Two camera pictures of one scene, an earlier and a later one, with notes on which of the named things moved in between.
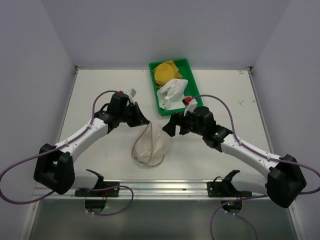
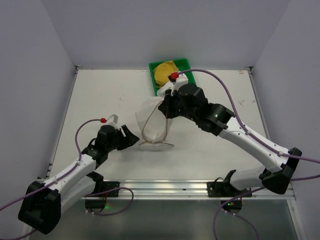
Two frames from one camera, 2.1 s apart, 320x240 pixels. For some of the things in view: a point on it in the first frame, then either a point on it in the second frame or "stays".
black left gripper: x=135 y=115 to x=122 y=137
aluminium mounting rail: x=151 y=189 stays
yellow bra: x=165 y=72 stays
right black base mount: x=227 y=189 stays
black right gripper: x=179 y=124 to x=169 y=104
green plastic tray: x=192 y=89 stays
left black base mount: x=100 y=189 stays
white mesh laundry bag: x=151 y=146 to x=154 y=126
